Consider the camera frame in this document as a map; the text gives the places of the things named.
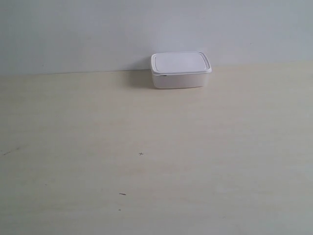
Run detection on white lidded plastic container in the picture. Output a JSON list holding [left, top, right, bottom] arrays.
[[150, 51, 212, 89]]

